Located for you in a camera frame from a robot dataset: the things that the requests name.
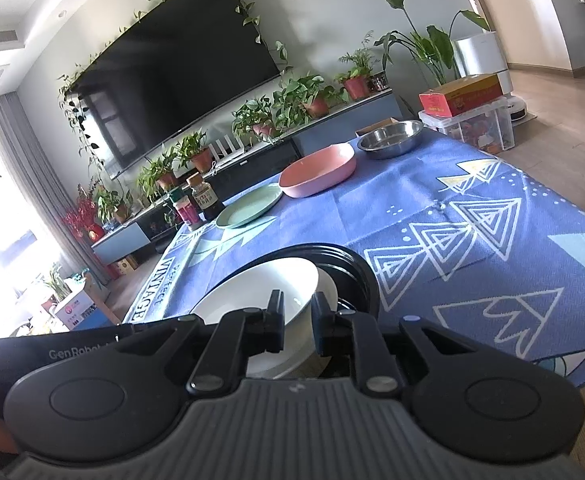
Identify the white ribbed bowl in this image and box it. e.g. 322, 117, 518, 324
245, 267, 340, 380

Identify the window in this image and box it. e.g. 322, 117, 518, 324
0, 120, 73, 341

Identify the small floor plant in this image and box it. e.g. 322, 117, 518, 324
42, 265, 73, 311

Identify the blue printed tablecloth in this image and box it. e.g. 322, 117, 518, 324
122, 127, 585, 388

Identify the grey curtain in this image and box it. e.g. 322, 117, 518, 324
0, 95, 108, 291

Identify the clear plastic storage box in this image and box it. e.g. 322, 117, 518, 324
419, 96, 517, 153

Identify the red flower decoration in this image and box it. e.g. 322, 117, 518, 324
61, 185, 106, 243

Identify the brown cap sauce bottle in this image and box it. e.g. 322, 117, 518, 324
186, 172, 226, 221

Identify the white router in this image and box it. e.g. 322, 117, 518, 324
207, 132, 250, 166

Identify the white and blue box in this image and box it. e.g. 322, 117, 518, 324
51, 287, 113, 333

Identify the black flat television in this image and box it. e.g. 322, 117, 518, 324
67, 0, 282, 179

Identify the green cap seasoning jar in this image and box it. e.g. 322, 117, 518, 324
169, 188, 204, 231

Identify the stainless steel bowl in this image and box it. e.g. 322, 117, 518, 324
356, 120, 424, 161

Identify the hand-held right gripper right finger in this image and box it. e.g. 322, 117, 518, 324
311, 292, 478, 396

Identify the white air purifier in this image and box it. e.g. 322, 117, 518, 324
452, 31, 513, 93

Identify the potted green plant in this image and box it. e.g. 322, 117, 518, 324
335, 32, 388, 102
92, 180, 133, 226
272, 74, 348, 128
172, 130, 212, 175
136, 152, 179, 203
231, 96, 283, 146

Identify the pink bowl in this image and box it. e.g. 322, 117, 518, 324
278, 142, 358, 198

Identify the blue grey television cabinet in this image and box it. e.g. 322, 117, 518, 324
91, 87, 403, 266

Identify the white robot vacuum dock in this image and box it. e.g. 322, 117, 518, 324
505, 94, 529, 122

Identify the small brown cardboard box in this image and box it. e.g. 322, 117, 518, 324
114, 255, 140, 277

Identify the green plate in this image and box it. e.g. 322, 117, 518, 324
215, 183, 284, 229

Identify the open brown cardboard box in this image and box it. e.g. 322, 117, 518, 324
355, 116, 403, 138

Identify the white smooth bowl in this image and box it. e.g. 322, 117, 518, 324
191, 256, 320, 378

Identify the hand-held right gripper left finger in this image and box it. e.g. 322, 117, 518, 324
117, 290, 286, 396

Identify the red cardboard box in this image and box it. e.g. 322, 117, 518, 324
419, 73, 504, 117

